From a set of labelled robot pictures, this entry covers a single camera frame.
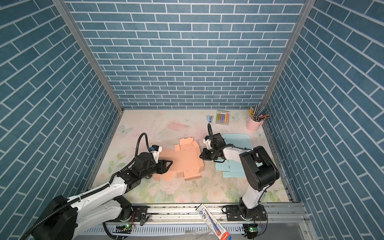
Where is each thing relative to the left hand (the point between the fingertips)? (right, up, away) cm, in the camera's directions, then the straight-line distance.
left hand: (170, 162), depth 83 cm
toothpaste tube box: (+27, -28, -15) cm, 42 cm away
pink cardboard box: (+8, -1, +11) cm, 14 cm away
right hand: (+16, +2, +10) cm, 19 cm away
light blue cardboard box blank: (+36, -5, +6) cm, 36 cm away
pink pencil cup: (+54, +21, +22) cm, 62 cm away
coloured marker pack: (+34, +27, +31) cm, 54 cm away
